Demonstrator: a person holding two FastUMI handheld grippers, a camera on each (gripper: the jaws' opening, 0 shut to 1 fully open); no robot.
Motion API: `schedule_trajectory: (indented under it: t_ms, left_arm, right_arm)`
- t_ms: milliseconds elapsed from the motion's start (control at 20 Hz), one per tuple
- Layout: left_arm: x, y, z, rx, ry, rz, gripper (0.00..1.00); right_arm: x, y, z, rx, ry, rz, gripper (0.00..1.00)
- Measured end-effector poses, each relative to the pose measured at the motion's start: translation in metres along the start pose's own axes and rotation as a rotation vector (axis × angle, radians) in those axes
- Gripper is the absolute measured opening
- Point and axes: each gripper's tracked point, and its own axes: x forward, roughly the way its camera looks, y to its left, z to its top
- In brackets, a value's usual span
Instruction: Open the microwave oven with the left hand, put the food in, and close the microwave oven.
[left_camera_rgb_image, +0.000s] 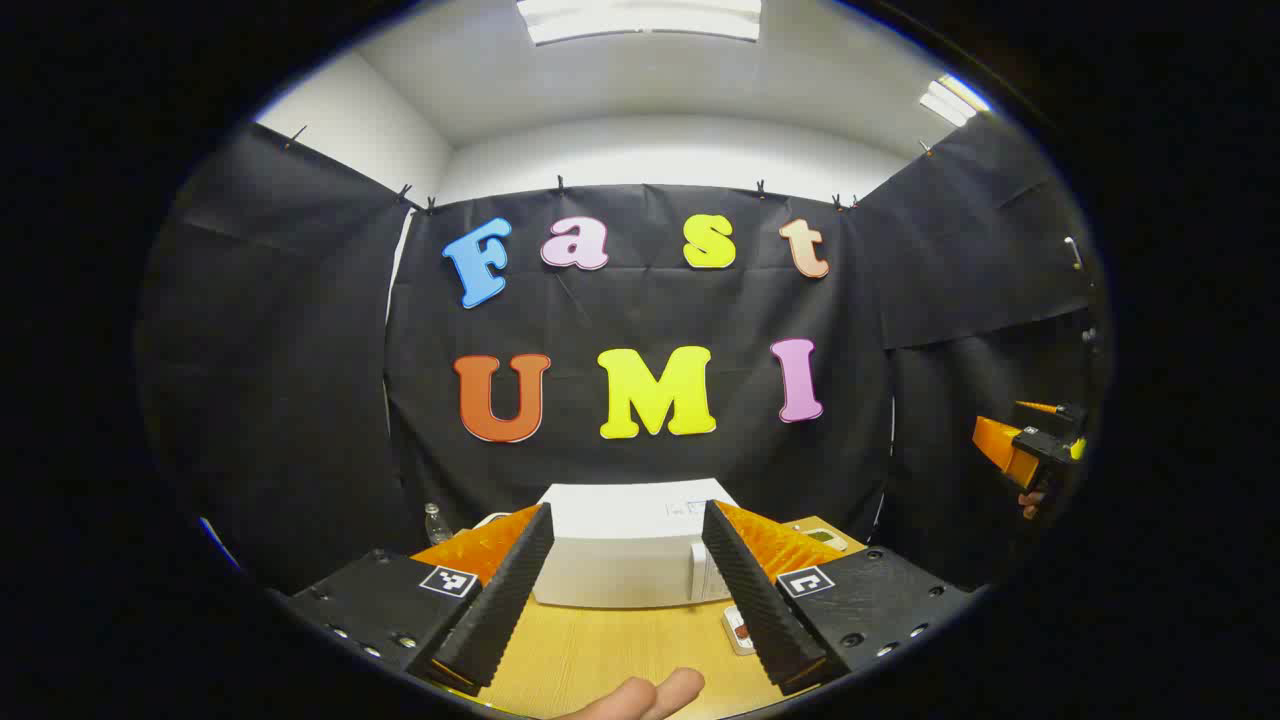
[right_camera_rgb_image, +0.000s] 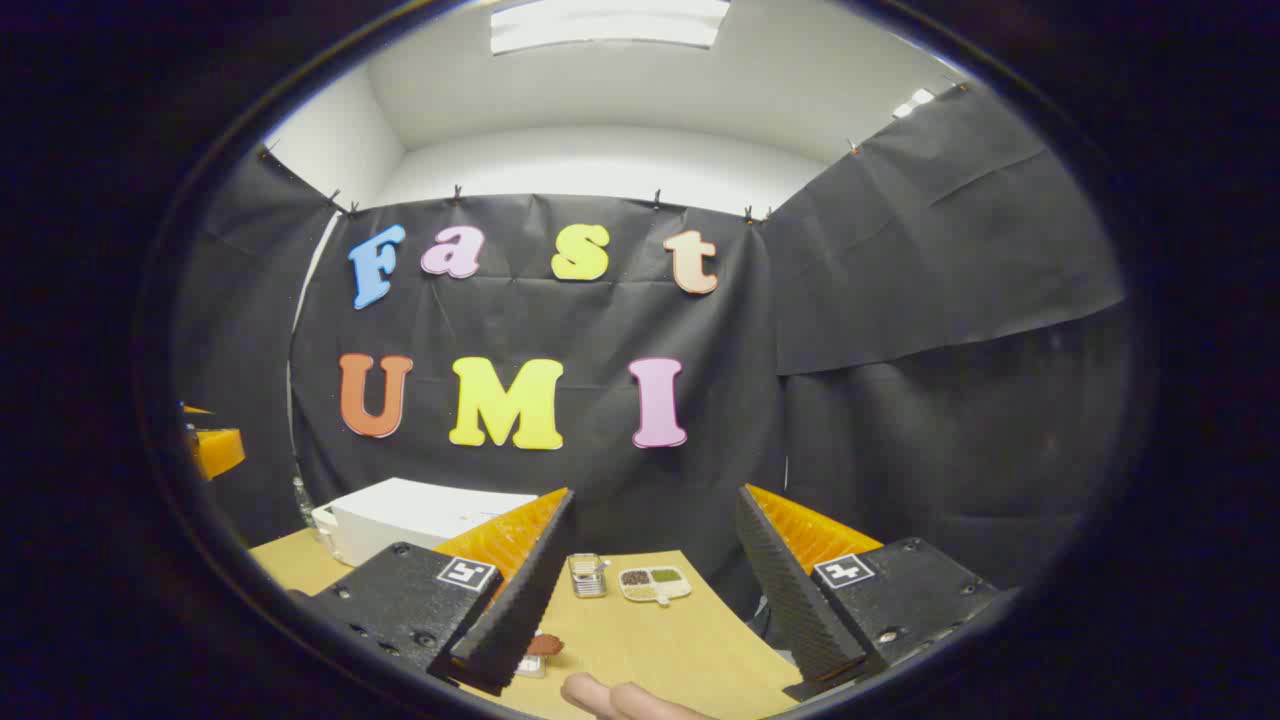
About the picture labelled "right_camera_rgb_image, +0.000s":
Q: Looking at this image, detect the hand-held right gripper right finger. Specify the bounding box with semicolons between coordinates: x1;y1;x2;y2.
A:
736;484;1002;701

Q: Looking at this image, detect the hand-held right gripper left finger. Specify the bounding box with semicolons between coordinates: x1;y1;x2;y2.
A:
298;487;578;697

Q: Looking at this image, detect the white microwave oven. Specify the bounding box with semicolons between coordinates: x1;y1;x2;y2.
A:
328;478;541;568

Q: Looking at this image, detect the white divided condiment dish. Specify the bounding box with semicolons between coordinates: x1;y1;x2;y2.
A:
617;565;693;607

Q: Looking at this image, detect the large ceiling light panel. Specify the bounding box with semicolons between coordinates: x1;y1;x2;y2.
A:
489;0;732;56

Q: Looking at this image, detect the small metal wire basket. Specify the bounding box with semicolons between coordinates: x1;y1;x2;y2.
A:
567;552;610;600

